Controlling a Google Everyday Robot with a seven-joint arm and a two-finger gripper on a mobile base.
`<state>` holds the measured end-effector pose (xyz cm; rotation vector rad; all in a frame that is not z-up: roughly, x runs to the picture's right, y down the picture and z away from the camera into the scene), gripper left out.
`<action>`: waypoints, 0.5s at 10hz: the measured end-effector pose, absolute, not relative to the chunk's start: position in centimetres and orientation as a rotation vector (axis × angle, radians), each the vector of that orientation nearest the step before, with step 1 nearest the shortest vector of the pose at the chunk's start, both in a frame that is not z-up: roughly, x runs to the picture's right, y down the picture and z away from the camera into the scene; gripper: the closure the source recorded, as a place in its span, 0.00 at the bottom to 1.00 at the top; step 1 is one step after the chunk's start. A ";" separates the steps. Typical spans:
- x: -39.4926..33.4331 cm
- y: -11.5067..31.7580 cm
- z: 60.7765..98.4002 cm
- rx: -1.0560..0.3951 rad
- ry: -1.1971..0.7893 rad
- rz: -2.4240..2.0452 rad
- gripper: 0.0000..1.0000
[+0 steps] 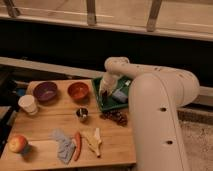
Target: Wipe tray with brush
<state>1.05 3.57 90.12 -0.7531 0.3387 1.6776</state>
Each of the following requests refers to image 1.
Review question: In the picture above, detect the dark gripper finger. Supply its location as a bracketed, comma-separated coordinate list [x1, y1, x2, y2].
[101, 91, 108, 100]

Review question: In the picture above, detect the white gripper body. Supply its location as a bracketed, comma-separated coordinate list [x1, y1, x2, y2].
[99, 72, 118, 93]

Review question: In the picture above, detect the white handled brush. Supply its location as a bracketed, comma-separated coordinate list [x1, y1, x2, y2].
[113, 80, 132, 93]

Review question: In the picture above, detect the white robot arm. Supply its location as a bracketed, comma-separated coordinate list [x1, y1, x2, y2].
[100, 57, 200, 171]

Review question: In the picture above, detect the green tray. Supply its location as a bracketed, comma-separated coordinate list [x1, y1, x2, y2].
[92, 76, 132, 112]

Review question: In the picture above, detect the pale blue sponge block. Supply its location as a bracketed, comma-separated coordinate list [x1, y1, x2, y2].
[112, 90, 128, 103]

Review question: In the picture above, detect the orange bowl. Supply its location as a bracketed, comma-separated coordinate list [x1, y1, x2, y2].
[67, 82, 89, 101]

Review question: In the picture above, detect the dark grape bunch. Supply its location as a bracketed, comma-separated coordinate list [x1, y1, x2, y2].
[100, 110, 128, 126]

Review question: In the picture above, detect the small metal cup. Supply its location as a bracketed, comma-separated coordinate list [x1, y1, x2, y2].
[76, 108, 88, 122]

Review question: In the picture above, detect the wooden board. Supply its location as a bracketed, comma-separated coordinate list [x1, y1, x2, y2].
[0, 80, 136, 171]

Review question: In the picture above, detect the orange carrot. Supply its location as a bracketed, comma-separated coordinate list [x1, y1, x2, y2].
[74, 132, 82, 161]

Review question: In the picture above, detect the purple bowl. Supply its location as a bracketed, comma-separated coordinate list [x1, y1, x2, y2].
[33, 81, 58, 102]

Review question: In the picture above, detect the grey blue cloth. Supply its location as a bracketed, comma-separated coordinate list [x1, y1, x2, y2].
[51, 129, 76, 164]

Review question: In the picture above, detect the white paper cup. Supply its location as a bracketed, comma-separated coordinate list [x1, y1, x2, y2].
[18, 95, 38, 115]

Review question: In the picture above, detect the red apple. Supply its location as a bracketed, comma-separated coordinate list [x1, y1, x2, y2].
[8, 135, 28, 153]

